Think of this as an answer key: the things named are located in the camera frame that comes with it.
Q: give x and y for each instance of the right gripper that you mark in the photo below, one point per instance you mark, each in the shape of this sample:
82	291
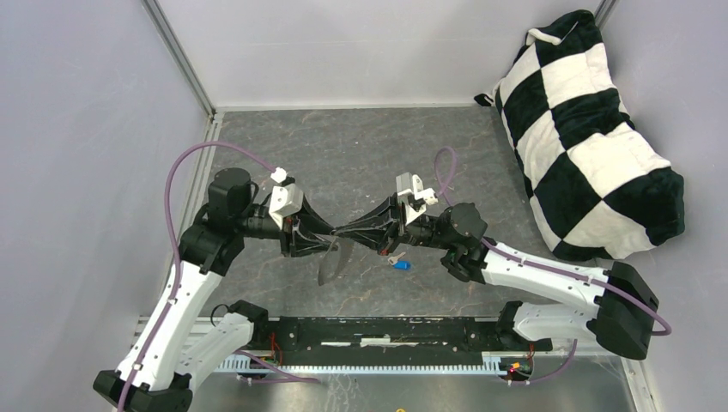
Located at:
364	230

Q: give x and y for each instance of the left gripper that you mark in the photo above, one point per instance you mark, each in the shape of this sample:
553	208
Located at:
298	236

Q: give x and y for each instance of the grey metal key holder plate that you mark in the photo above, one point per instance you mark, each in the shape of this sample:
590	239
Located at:
335	260

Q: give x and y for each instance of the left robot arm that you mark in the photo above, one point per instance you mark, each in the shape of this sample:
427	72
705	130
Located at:
158	374

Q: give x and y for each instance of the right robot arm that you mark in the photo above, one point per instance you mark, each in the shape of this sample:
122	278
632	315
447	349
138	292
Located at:
613	307

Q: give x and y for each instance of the blue tagged key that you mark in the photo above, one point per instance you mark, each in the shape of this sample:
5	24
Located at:
398	263

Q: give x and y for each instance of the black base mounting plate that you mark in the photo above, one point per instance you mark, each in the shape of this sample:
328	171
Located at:
464	333

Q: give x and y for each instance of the black white checkered pillow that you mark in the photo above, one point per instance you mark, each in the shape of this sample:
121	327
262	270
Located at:
595	185

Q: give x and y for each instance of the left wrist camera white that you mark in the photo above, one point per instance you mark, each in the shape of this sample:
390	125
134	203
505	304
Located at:
286	197

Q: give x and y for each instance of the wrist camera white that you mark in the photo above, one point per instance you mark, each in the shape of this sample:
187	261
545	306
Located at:
412	194
286	197

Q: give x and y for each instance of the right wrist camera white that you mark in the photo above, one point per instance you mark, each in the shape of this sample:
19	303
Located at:
412	194

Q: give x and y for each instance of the white slotted cable duct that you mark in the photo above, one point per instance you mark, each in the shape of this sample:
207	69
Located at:
485	365

